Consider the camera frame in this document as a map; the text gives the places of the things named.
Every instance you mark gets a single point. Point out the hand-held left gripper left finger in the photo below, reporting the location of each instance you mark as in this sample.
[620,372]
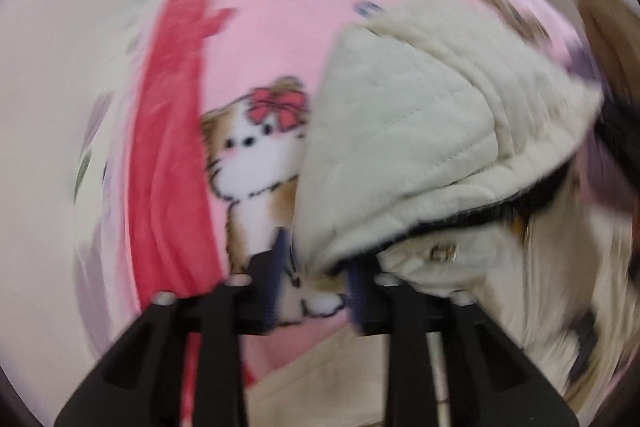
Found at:
[265,292]

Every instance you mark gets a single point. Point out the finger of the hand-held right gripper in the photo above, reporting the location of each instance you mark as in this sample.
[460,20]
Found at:
[617,134]

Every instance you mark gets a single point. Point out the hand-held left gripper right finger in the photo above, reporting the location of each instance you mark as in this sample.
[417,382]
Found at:
[365,302]

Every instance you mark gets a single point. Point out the cream quilted jacket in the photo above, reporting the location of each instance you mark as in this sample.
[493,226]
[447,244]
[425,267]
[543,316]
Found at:
[400,107]

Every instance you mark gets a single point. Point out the mauve garment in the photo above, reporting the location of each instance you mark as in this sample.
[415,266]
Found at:
[605,179]

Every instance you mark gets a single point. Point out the pink printed blanket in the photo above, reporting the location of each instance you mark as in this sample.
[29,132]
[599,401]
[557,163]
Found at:
[260,32]

